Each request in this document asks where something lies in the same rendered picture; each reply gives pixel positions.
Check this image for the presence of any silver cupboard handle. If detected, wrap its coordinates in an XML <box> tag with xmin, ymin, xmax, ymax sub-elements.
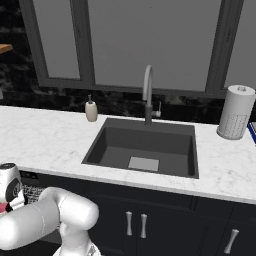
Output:
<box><xmin>139</xmin><ymin>213</ymin><xmax>148</xmax><ymax>240</ymax></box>
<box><xmin>125</xmin><ymin>210</ymin><xmax>134</xmax><ymax>237</ymax></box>
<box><xmin>223</xmin><ymin>228</ymin><xmax>240</xmax><ymax>255</ymax></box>

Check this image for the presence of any wooden shelf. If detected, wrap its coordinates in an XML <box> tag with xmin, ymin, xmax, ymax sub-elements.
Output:
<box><xmin>0</xmin><ymin>43</ymin><xmax>14</xmax><ymax>55</ymax></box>

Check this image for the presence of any dark cupboard door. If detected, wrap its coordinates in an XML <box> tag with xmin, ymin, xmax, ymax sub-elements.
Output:
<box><xmin>199</xmin><ymin>209</ymin><xmax>256</xmax><ymax>256</ymax></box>
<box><xmin>135</xmin><ymin>199</ymin><xmax>209</xmax><ymax>256</ymax></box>
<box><xmin>87</xmin><ymin>195</ymin><xmax>138</xmax><ymax>256</ymax></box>

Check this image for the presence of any dark drawer front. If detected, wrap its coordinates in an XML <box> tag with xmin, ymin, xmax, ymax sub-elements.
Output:
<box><xmin>87</xmin><ymin>181</ymin><xmax>195</xmax><ymax>211</ymax></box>
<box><xmin>191</xmin><ymin>195</ymin><xmax>256</xmax><ymax>218</ymax></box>

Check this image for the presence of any beige soap dispenser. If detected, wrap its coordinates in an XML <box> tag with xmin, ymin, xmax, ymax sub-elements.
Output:
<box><xmin>84</xmin><ymin>93</ymin><xmax>99</xmax><ymax>123</ymax></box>

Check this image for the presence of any black dishwasher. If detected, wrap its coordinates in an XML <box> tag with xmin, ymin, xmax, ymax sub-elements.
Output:
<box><xmin>18</xmin><ymin>169</ymin><xmax>92</xmax><ymax>248</ymax></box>

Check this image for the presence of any grey framed window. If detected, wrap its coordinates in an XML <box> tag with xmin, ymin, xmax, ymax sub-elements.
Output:
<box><xmin>18</xmin><ymin>0</ymin><xmax>256</xmax><ymax>100</ymax></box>

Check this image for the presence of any dark grey sink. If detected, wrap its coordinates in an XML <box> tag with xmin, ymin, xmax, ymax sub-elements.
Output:
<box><xmin>81</xmin><ymin>116</ymin><xmax>200</xmax><ymax>180</ymax></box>

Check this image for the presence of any grey tap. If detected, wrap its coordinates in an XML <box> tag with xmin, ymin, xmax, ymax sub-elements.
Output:
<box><xmin>142</xmin><ymin>64</ymin><xmax>163</xmax><ymax>127</ymax></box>

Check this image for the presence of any grey wire dishwasher rack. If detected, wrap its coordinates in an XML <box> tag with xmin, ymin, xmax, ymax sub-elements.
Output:
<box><xmin>21</xmin><ymin>184</ymin><xmax>46</xmax><ymax>206</ymax></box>

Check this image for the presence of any blue flat object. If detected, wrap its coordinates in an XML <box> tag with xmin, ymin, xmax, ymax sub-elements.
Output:
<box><xmin>247</xmin><ymin>121</ymin><xmax>256</xmax><ymax>146</ymax></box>

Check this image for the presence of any white paper towel roll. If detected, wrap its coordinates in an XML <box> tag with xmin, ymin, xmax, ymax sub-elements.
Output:
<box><xmin>216</xmin><ymin>84</ymin><xmax>256</xmax><ymax>141</ymax></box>

